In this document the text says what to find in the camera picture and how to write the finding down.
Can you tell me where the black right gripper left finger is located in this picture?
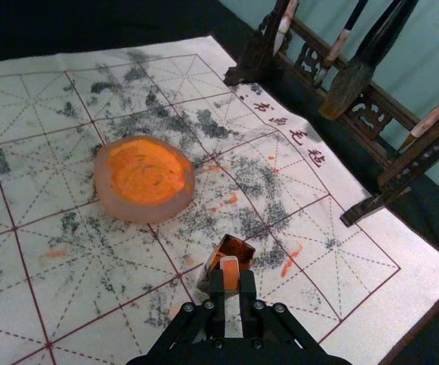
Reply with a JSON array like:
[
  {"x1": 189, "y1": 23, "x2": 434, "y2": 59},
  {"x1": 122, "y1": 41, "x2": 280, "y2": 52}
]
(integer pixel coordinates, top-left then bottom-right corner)
[{"x1": 142, "y1": 269, "x2": 228, "y2": 360}]

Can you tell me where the black-handled brush with brown tip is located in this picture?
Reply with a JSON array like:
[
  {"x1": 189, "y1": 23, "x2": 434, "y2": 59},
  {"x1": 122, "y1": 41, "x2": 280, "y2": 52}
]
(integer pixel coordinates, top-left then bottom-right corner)
[{"x1": 397, "y1": 81, "x2": 439, "y2": 153}]

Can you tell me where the small pale-handled calligraphy brush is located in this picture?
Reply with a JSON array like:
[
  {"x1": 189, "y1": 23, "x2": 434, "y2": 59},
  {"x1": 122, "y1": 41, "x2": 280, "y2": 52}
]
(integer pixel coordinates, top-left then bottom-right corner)
[{"x1": 273, "y1": 0, "x2": 300, "y2": 55}]

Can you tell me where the white gridded calligraphy felt mat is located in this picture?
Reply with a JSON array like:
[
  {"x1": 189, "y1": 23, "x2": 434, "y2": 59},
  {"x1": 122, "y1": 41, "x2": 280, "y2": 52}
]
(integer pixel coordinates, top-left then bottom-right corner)
[{"x1": 0, "y1": 35, "x2": 439, "y2": 365}]

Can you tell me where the large dark thick calligraphy brush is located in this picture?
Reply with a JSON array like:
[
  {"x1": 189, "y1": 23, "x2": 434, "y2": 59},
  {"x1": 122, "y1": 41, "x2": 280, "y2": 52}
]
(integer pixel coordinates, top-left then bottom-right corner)
[{"x1": 319, "y1": 0, "x2": 420, "y2": 121}]

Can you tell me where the thin black-handled calligraphy brush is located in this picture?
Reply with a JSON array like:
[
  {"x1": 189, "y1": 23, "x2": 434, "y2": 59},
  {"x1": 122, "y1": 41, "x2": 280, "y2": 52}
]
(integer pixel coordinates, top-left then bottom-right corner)
[{"x1": 313, "y1": 0, "x2": 368, "y2": 87}]

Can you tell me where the round orange ink paste dish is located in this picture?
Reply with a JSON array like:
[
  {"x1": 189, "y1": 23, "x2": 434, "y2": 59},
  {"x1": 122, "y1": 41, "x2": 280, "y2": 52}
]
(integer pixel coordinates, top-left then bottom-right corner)
[{"x1": 92, "y1": 135, "x2": 196, "y2": 224}]

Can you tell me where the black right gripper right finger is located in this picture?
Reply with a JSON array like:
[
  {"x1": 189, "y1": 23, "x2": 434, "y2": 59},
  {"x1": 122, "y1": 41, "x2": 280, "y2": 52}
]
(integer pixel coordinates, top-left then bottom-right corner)
[{"x1": 238, "y1": 270, "x2": 321, "y2": 354}]

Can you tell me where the dark carved wooden brush rack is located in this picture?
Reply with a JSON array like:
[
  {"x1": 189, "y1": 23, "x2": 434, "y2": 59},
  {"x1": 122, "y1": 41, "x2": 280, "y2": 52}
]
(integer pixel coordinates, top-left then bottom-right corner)
[{"x1": 223, "y1": 0, "x2": 439, "y2": 228}]

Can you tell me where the brown stone seal stamp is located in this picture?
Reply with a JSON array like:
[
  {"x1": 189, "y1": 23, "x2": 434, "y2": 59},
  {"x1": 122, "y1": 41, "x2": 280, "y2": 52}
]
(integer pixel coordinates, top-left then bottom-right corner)
[{"x1": 196, "y1": 233, "x2": 257, "y2": 296}]

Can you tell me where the black table cloth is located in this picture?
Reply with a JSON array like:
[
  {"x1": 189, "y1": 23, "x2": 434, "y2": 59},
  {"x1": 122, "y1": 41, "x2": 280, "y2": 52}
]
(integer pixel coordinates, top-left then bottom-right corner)
[{"x1": 0, "y1": 0, "x2": 439, "y2": 365}]

